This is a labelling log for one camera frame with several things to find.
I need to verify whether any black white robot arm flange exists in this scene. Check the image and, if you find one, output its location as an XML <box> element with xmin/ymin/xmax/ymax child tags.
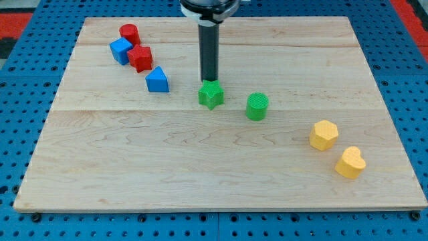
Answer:
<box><xmin>179</xmin><ymin>0</ymin><xmax>240</xmax><ymax>27</ymax></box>

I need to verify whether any blue triangle block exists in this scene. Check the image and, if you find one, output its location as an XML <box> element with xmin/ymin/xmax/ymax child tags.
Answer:
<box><xmin>145</xmin><ymin>66</ymin><xmax>169</xmax><ymax>92</ymax></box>

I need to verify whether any blue cube block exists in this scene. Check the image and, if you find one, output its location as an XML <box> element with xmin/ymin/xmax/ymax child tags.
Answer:
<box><xmin>109</xmin><ymin>37</ymin><xmax>133</xmax><ymax>66</ymax></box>

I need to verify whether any green star block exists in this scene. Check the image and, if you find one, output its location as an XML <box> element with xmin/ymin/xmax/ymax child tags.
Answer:
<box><xmin>198</xmin><ymin>80</ymin><xmax>224</xmax><ymax>110</ymax></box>

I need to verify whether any green cylinder block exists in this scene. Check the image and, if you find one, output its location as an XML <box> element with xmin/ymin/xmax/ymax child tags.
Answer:
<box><xmin>245</xmin><ymin>92</ymin><xmax>269</xmax><ymax>121</ymax></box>

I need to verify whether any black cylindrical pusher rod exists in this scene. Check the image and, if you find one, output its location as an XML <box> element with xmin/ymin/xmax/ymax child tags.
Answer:
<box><xmin>198</xmin><ymin>25</ymin><xmax>219</xmax><ymax>81</ymax></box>

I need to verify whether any light wooden board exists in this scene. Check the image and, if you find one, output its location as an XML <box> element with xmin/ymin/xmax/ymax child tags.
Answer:
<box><xmin>13</xmin><ymin>17</ymin><xmax>427</xmax><ymax>214</ymax></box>

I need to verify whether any red star block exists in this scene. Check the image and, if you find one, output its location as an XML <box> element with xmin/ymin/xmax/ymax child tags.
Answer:
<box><xmin>127</xmin><ymin>45</ymin><xmax>153</xmax><ymax>73</ymax></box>

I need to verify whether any yellow hexagon block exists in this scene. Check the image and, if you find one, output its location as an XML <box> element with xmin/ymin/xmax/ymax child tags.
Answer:
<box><xmin>309</xmin><ymin>120</ymin><xmax>338</xmax><ymax>151</ymax></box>

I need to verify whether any red cylinder block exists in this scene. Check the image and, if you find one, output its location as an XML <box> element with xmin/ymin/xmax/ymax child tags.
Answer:
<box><xmin>119</xmin><ymin>23</ymin><xmax>141</xmax><ymax>46</ymax></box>

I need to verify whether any yellow heart block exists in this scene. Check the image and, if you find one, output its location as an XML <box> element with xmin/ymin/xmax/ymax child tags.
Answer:
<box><xmin>334</xmin><ymin>146</ymin><xmax>366</xmax><ymax>179</ymax></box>

